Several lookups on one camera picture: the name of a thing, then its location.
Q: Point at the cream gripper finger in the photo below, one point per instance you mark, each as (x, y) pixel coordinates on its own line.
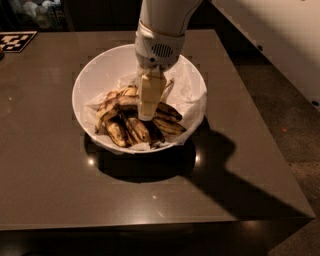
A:
(151, 85)

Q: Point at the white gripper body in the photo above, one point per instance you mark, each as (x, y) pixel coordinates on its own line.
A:
(156, 50)

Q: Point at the long top banana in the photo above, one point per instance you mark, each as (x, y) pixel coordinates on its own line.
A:
(114, 106)

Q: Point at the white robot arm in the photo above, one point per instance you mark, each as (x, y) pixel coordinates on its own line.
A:
(170, 17)

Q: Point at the banana upper right with stem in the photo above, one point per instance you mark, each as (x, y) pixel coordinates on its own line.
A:
(167, 89)

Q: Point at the white bowl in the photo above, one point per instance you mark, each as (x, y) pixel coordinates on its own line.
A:
(106, 73)

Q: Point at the banana lower right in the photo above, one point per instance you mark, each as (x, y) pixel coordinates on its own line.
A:
(168, 127)

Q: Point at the spotted banana lower middle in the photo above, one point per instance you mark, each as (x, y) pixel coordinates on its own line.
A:
(137, 129)

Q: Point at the spotted banana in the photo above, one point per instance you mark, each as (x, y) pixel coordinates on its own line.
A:
(117, 133)
(137, 129)

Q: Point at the spotted banana lower left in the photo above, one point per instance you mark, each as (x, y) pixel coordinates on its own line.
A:
(117, 133)

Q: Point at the white paper liner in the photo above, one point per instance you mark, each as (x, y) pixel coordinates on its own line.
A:
(186, 86)

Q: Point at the bottles in background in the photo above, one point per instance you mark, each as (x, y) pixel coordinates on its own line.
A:
(40, 15)

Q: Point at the black white fiducial marker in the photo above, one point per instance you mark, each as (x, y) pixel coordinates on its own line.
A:
(15, 42)

